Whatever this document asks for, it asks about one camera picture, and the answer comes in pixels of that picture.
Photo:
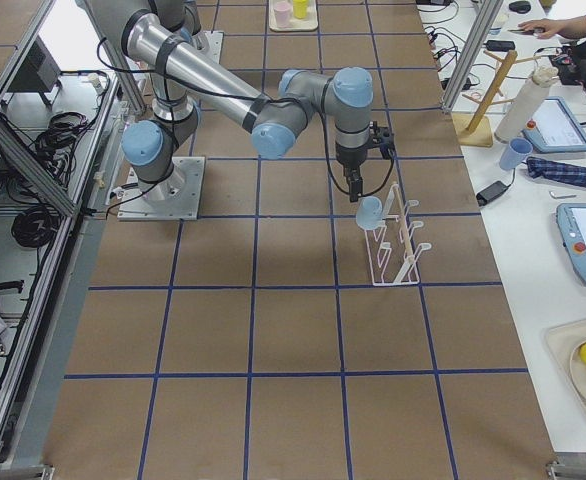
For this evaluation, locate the light blue plastic cup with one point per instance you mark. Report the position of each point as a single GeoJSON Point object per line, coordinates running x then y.
{"type": "Point", "coordinates": [369, 213]}

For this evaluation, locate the person forearm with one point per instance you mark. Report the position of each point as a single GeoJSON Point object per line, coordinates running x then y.
{"type": "Point", "coordinates": [573, 28]}

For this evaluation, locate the wooden mug tree stand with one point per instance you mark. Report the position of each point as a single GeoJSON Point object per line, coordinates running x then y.
{"type": "Point", "coordinates": [475, 130]}

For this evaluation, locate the aluminium frame post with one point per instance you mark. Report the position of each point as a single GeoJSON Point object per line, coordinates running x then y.
{"type": "Point", "coordinates": [478, 32]}

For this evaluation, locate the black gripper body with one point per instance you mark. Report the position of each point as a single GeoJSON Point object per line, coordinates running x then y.
{"type": "Point", "coordinates": [349, 159]}

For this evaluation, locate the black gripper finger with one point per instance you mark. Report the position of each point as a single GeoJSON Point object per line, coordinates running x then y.
{"type": "Point", "coordinates": [354, 184]}

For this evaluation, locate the yellow plastic cup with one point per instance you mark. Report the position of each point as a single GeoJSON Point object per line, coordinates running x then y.
{"type": "Point", "coordinates": [300, 8]}

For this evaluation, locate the white thermos bottle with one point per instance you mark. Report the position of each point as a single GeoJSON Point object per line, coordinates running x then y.
{"type": "Point", "coordinates": [529, 98]}

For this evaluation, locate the cream plastic tray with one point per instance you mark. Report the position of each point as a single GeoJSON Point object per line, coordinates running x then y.
{"type": "Point", "coordinates": [310, 23]}

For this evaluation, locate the blue plaid cloth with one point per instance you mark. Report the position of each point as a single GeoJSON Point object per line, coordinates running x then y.
{"type": "Point", "coordinates": [556, 171]}

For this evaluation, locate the black power adapter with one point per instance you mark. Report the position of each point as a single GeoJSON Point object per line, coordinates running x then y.
{"type": "Point", "coordinates": [491, 192]}

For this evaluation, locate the blue cup on side table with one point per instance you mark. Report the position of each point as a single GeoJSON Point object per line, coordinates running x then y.
{"type": "Point", "coordinates": [517, 151]}

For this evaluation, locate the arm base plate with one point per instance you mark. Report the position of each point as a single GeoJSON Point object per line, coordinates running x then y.
{"type": "Point", "coordinates": [209, 43]}
{"type": "Point", "coordinates": [176, 198]}

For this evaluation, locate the pink plastic cup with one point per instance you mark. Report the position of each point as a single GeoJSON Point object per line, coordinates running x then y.
{"type": "Point", "coordinates": [282, 11]}

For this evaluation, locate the white wire cup rack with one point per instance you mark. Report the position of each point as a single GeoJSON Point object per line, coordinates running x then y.
{"type": "Point", "coordinates": [391, 250]}

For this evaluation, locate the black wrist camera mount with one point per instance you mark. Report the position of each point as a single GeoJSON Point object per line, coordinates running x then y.
{"type": "Point", "coordinates": [382, 139]}

